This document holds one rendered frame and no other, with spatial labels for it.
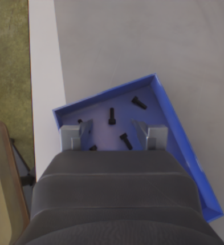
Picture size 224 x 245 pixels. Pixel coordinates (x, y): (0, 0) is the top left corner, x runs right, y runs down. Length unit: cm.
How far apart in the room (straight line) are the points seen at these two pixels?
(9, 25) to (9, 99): 60
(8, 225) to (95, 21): 49
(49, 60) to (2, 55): 132
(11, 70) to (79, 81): 125
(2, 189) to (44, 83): 39
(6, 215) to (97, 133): 41
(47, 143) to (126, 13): 17
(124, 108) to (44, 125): 8
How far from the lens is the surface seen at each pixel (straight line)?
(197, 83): 20
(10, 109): 130
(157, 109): 17
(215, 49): 23
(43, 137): 18
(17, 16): 168
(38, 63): 21
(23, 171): 110
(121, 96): 17
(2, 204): 54
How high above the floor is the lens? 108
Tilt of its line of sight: 77 degrees down
